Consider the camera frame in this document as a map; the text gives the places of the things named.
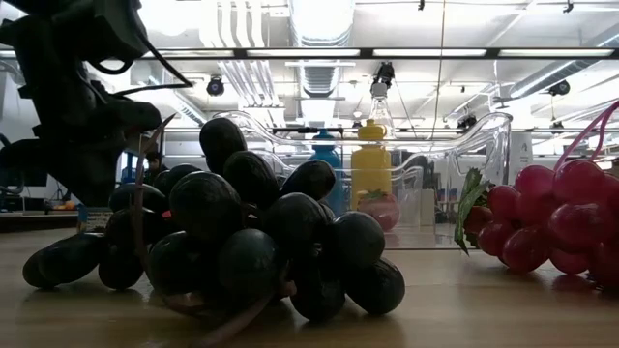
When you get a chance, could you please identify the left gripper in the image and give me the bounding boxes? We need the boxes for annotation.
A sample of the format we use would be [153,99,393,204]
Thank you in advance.
[0,60,164,210]

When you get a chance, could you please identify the dark toy grape bunch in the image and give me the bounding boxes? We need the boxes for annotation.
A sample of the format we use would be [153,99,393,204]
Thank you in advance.
[21,113,407,348]

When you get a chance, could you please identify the blue squeeze bottle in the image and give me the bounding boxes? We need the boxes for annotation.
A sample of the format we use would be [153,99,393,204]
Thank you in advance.
[309,128,347,217]

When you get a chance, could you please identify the yellow squeeze bottle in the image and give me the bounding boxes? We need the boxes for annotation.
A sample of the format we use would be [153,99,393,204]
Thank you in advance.
[350,118,394,209]

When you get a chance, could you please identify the clear bottle white cap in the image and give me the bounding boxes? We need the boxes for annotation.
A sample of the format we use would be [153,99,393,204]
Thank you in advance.
[368,81,397,136]

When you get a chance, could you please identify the clear plastic bin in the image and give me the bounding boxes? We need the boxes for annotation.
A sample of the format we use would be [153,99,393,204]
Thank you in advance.
[251,144,427,233]
[207,109,514,250]

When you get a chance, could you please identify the dark background bench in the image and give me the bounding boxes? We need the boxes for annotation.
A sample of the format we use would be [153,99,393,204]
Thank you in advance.
[0,208,81,234]

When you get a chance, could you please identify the person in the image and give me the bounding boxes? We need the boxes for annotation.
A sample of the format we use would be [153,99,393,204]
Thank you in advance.
[144,150,168,188]

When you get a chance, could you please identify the red toy strawberry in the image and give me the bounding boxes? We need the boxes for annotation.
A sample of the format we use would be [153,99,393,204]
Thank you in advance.
[356,188,401,232]

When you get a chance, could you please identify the white box with logo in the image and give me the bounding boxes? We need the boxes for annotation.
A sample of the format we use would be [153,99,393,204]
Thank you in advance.
[511,132,534,171]

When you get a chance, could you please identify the red toy grape bunch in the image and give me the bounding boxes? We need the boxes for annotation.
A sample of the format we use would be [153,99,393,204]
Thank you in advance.
[453,158,619,291]

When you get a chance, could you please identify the black horizontal crossbar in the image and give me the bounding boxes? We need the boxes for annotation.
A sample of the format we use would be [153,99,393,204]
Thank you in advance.
[139,46,619,60]

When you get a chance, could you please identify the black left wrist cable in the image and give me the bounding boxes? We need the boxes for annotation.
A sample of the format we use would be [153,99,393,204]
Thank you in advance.
[86,28,194,98]

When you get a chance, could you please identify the silver ventilation duct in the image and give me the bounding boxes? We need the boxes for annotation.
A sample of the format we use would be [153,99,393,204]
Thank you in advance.
[287,0,357,47]
[507,21,619,101]

